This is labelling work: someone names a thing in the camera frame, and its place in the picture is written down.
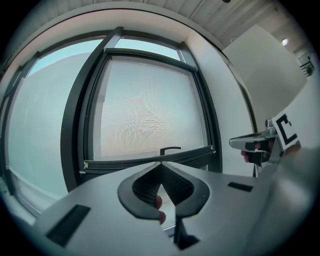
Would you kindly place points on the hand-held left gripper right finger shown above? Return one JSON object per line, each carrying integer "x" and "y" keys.
{"x": 225, "y": 200}

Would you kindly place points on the roller blind with bottom bar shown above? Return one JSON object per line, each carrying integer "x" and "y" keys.
{"x": 150, "y": 112}

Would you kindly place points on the tall white cabinet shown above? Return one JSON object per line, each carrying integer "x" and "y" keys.
{"x": 265, "y": 82}

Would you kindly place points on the person's right hand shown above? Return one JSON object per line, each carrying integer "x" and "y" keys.
{"x": 245, "y": 156}

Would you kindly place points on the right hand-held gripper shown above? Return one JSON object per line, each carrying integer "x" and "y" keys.
{"x": 277, "y": 140}

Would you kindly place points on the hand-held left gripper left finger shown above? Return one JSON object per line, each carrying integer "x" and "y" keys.
{"x": 100, "y": 212}

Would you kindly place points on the black window frame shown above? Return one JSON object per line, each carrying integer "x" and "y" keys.
{"x": 75, "y": 112}

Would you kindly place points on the round ceiling lamp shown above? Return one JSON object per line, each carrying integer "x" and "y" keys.
{"x": 285, "y": 42}

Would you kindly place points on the person's left hand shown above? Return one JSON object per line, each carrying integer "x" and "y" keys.
{"x": 160, "y": 217}

